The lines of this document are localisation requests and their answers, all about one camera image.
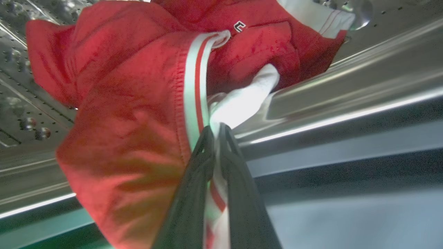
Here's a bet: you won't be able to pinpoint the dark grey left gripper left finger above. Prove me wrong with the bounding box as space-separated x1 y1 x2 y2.
152 126 216 249

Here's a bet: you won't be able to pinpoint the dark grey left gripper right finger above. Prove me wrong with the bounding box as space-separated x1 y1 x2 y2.
218 124 283 249

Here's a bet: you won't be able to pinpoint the red garment with white stripes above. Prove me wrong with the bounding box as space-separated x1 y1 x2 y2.
26 0 356 249

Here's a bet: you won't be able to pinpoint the white washing machine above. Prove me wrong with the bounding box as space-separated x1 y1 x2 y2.
0 0 443 249

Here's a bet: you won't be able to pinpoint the grey rubber door gasket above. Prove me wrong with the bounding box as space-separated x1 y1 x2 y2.
0 100 443 249

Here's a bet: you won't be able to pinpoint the perforated steel washer drum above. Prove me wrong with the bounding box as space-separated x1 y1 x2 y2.
0 0 443 216

